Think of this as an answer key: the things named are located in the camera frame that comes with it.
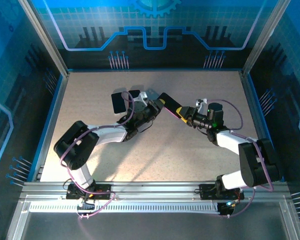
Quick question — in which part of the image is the black smartphone pink frame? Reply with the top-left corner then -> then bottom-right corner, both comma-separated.
159,92 -> 184,120

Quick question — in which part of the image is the red-edged black smartphone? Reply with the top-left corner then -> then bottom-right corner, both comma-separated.
128,89 -> 142,100

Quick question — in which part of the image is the light blue-grey phone case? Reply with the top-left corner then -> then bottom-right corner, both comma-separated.
110,91 -> 128,116

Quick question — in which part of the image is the black smartphone blue frame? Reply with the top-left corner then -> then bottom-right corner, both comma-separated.
111,92 -> 127,115

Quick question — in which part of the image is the black electronics board with LEDs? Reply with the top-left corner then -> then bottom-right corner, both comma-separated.
217,201 -> 238,216

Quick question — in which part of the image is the grey metal sheet panel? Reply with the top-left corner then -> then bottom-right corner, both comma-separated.
22,212 -> 291,240

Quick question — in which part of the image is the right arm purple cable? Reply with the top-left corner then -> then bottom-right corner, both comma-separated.
206,99 -> 275,219

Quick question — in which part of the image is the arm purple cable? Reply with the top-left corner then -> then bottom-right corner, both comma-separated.
206,99 -> 275,219
59,90 -> 136,221

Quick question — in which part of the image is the aluminium side rail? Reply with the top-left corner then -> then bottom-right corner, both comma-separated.
31,72 -> 70,182
239,71 -> 278,182

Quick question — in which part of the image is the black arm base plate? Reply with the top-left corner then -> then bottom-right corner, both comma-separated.
199,183 -> 245,200
66,184 -> 113,200

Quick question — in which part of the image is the aluminium frame rail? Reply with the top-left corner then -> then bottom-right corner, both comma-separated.
19,181 -> 292,202

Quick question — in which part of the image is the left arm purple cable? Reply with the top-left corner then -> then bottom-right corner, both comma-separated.
59,90 -> 136,221

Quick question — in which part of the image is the white slotted cable duct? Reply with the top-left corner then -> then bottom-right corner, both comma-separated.
28,203 -> 220,213

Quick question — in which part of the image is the aluminium frame post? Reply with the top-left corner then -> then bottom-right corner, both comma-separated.
240,0 -> 293,76
18,0 -> 70,77

